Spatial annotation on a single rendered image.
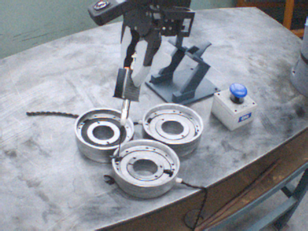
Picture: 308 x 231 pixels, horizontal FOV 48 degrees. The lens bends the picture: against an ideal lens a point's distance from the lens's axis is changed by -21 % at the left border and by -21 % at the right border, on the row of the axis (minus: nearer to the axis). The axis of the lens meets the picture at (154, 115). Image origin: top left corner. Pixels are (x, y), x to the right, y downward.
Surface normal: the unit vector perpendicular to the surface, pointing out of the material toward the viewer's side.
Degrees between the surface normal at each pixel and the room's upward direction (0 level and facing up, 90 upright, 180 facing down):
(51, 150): 0
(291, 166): 0
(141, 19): 82
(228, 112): 90
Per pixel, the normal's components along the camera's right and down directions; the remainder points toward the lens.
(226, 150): 0.09, -0.77
